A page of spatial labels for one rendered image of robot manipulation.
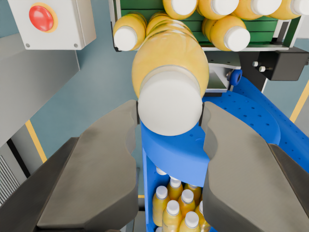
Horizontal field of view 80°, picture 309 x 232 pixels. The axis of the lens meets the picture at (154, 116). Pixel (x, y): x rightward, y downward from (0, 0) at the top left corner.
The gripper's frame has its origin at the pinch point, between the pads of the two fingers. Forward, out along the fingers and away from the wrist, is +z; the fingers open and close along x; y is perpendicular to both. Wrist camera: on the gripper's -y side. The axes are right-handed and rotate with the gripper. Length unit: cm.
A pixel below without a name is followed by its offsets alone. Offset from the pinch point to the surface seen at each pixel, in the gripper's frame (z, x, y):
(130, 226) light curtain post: 73, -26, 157
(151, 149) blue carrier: 16.0, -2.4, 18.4
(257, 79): 122, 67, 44
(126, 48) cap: 24.8, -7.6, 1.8
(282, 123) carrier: 62, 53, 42
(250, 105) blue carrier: 28.1, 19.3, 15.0
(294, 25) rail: 37.6, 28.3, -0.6
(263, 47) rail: 36.6, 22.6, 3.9
